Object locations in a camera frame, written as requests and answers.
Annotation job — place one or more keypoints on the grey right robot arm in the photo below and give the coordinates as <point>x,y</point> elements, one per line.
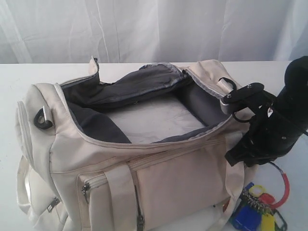
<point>296,84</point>

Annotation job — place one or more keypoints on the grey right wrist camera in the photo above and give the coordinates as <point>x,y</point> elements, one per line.
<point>251,96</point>

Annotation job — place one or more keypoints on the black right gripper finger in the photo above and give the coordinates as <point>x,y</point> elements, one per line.
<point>236,154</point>

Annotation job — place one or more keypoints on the colourful key tag bunch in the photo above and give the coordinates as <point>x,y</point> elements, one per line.
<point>258,210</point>

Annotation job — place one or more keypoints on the white backdrop curtain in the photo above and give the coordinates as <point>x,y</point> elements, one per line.
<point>142,31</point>

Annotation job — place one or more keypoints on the cream white duffel bag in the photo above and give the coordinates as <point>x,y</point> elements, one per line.
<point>80,172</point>

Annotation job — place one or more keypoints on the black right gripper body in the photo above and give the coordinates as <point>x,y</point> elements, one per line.
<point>273,130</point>

